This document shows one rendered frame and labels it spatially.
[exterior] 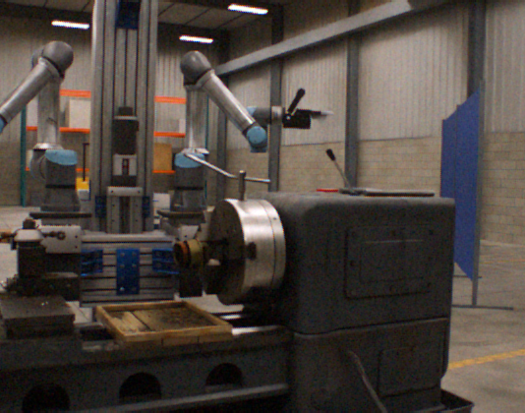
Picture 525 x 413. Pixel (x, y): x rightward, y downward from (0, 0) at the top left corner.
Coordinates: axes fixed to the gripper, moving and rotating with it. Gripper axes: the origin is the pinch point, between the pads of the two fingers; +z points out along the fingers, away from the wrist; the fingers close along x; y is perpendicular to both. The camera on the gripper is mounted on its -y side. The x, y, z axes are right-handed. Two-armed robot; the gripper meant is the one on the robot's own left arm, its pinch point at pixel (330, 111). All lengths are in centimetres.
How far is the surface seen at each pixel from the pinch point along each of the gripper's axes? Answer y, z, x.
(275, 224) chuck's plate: 30, -21, 85
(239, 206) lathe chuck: 25, -31, 84
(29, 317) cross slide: 45, -77, 125
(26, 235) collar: 31, -87, 102
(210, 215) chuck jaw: 30, -40, 75
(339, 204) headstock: 23, -3, 84
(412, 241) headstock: 37, 22, 72
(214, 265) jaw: 43, -38, 82
